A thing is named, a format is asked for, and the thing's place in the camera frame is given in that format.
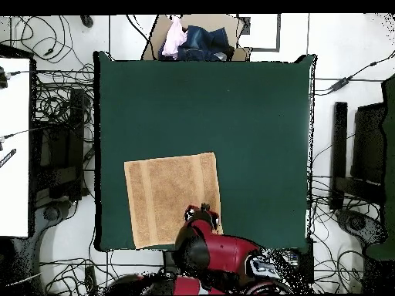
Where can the tan terry towel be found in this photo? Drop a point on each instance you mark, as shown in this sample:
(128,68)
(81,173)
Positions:
(163,197)

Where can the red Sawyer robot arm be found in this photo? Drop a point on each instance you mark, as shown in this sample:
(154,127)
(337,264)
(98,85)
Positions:
(225,252)

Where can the black flat case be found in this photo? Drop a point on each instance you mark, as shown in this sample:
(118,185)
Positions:
(368,145)

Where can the black flat strip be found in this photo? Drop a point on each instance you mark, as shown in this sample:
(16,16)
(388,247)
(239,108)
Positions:
(7,158)

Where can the dark green table cloth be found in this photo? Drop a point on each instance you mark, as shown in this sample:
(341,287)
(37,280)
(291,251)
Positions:
(247,123)

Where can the black power strip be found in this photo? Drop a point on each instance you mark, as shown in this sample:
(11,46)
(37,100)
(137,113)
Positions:
(305,265)
(91,279)

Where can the dark round floor stand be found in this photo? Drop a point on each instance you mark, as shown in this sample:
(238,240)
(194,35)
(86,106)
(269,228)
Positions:
(358,223)
(52,212)

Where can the black equipment stand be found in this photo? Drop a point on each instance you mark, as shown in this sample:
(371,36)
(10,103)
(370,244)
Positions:
(61,154)

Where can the black upright bar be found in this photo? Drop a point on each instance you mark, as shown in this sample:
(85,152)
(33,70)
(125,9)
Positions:
(339,148)

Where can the blue denim jeans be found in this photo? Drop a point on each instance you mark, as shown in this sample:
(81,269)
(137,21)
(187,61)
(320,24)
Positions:
(203,43)

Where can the pale pink garment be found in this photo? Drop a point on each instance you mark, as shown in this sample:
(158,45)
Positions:
(172,40)

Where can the brown cardboard box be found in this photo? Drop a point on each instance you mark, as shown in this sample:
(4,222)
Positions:
(157,37)

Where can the white desk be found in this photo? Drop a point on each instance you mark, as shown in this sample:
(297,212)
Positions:
(14,148)

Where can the green hanging cloth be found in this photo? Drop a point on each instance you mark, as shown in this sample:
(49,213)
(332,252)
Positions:
(389,154)

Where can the black oval device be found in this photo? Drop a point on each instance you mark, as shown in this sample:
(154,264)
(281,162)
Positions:
(87,21)

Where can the small black desk device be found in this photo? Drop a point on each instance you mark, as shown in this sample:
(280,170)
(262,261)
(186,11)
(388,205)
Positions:
(3,80)

